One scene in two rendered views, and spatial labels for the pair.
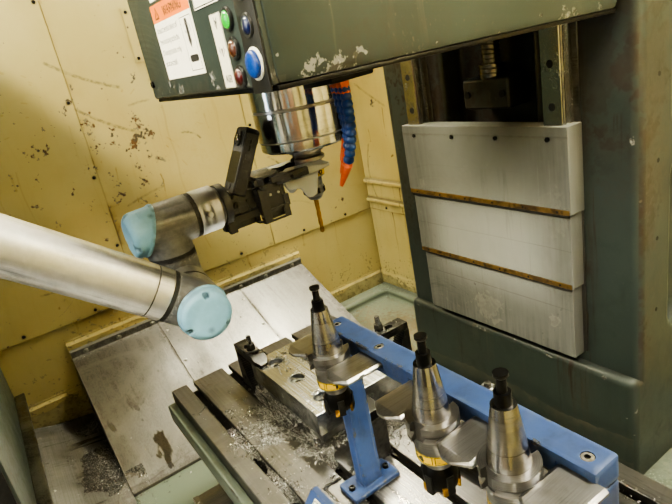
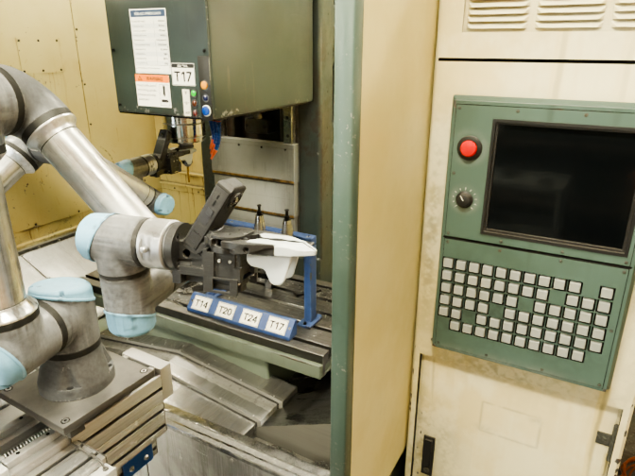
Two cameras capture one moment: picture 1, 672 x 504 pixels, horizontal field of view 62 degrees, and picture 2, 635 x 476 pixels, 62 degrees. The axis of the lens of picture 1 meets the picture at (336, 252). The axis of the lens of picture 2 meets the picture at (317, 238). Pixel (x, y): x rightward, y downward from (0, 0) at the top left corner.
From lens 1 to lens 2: 1.22 m
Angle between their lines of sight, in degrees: 29
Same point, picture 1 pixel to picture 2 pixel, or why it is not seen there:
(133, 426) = not seen: hidden behind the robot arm
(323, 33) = (228, 103)
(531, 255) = (276, 203)
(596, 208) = (304, 180)
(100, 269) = (132, 180)
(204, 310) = (166, 202)
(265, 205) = (172, 165)
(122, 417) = not seen: hidden behind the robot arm
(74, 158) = not seen: outside the picture
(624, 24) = (315, 107)
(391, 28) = (246, 103)
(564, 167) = (292, 161)
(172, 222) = (139, 167)
